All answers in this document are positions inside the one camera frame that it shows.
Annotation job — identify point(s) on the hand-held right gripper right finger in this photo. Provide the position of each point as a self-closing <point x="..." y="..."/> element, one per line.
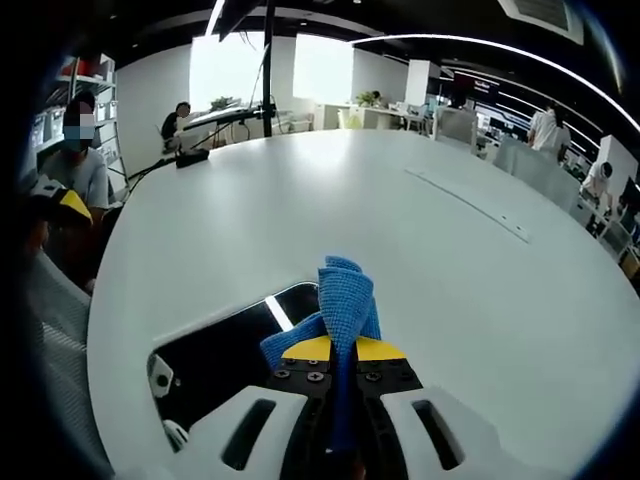
<point x="385" y="375"/>

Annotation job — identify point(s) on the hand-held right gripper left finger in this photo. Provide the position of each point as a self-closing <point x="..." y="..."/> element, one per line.
<point x="295" y="375"/>

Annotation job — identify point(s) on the blue cleaning cloth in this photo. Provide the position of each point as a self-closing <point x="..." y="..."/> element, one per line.
<point x="345" y="310"/>

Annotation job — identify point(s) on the grey mesh chair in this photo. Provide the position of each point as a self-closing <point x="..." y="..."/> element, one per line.
<point x="55" y="325"/>

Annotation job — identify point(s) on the potted green plant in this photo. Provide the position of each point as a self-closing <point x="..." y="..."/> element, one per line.
<point x="369" y="98"/>
<point x="221" y="103"/>

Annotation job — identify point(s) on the black stand pole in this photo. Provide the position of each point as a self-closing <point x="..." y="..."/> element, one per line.
<point x="268" y="75"/>

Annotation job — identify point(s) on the black overhead panel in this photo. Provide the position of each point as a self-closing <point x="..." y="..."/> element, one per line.
<point x="240" y="17"/>

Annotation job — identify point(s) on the ceiling air vent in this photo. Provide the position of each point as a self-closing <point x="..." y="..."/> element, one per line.
<point x="545" y="17"/>

